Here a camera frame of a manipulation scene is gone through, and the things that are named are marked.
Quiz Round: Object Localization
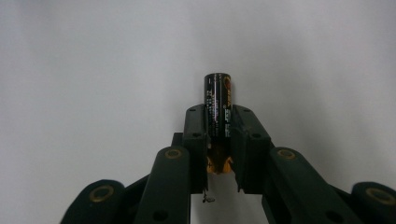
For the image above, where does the black orange battery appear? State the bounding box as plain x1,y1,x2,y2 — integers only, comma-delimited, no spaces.
204,72,234,175

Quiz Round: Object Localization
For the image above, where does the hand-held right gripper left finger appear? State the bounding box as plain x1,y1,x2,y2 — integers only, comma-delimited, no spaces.
171,104,210,195

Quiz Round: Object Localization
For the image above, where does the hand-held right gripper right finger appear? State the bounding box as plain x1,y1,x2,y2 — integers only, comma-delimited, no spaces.
231,104,276,195

